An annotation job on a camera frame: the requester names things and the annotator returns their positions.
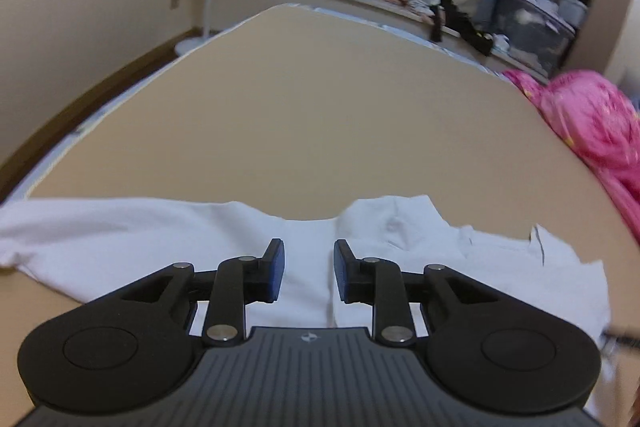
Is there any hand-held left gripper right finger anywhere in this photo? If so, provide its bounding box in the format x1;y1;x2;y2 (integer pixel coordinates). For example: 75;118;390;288
333;239;501;348

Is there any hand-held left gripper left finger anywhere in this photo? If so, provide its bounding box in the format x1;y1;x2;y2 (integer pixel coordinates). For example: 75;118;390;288
118;238;287;349

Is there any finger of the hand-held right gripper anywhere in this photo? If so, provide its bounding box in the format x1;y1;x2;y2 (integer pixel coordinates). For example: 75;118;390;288
600;325;640;358

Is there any white shirt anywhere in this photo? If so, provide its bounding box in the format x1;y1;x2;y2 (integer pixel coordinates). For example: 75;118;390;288
0;194;612;427

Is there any beige bed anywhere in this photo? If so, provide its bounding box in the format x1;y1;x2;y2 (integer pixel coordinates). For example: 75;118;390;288
0;3;640;427

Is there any pink floral blanket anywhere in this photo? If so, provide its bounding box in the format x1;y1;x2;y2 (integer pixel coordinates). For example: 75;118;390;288
502;68;640;239

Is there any clear plastic storage box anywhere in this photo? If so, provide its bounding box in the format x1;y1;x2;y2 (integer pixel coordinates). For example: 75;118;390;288
489;0;577;80

